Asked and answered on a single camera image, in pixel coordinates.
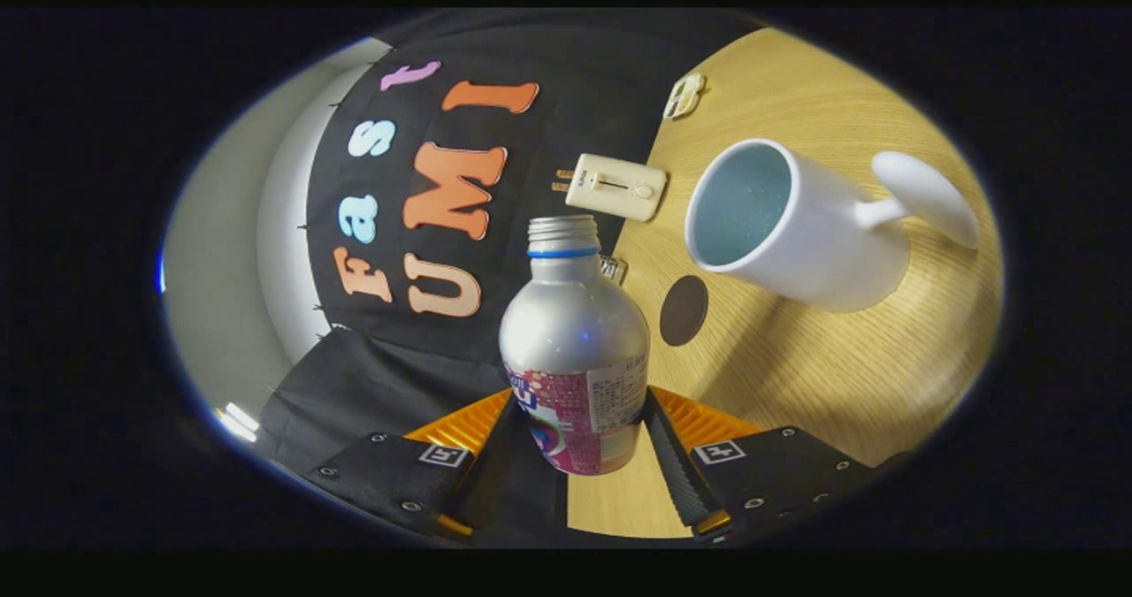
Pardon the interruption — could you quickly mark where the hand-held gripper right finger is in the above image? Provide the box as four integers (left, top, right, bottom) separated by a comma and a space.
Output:
644, 385, 885, 540

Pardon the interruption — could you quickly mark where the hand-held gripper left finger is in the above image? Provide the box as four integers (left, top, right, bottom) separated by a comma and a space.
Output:
305, 389, 518, 545

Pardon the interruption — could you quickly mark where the dark round coaster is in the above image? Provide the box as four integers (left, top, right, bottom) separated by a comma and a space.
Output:
659, 275, 710, 348

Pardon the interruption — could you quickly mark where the white cup with handle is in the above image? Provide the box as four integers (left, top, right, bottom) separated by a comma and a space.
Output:
685, 137, 981, 313

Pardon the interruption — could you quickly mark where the silver juice bottle pink label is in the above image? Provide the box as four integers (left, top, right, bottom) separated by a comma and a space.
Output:
498, 215, 652, 477

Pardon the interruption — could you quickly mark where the wooden table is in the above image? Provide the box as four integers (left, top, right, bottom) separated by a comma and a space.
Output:
566, 27, 1005, 540

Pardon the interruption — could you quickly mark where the narrow ceiling light strip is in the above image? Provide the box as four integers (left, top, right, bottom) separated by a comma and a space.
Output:
215, 401, 262, 444

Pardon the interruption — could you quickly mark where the white toaster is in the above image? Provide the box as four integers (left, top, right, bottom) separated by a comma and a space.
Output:
566, 153, 669, 223

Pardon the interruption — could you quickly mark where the black backdrop cloth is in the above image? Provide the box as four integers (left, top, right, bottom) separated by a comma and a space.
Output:
256, 9, 770, 549

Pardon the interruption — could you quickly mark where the white divided dish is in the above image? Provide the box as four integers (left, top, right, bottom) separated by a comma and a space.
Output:
663, 73, 707, 120

